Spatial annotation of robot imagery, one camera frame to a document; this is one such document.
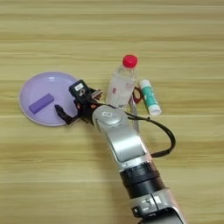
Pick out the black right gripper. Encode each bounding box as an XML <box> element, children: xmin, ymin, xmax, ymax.
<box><xmin>53</xmin><ymin>87</ymin><xmax>104</xmax><ymax>126</ymax></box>

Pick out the purple rectangular block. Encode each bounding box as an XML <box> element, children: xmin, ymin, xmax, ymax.
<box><xmin>28</xmin><ymin>93</ymin><xmax>56</xmax><ymax>115</ymax></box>

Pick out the round purple plate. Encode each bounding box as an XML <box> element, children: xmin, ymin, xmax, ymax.
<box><xmin>18</xmin><ymin>71</ymin><xmax>81</xmax><ymax>127</ymax></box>

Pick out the green white glue stick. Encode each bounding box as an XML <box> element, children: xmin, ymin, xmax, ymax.
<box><xmin>138</xmin><ymin>79</ymin><xmax>163</xmax><ymax>117</ymax></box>

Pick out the small black box white label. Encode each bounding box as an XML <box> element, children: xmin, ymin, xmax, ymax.
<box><xmin>68</xmin><ymin>79</ymin><xmax>90</xmax><ymax>99</ymax></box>

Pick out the clear bottle red cap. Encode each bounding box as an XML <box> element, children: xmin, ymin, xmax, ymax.
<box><xmin>105</xmin><ymin>54</ymin><xmax>139</xmax><ymax>110</ymax></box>

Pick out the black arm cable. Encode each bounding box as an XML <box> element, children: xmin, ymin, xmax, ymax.
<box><xmin>115</xmin><ymin>104</ymin><xmax>177</xmax><ymax>158</ymax></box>

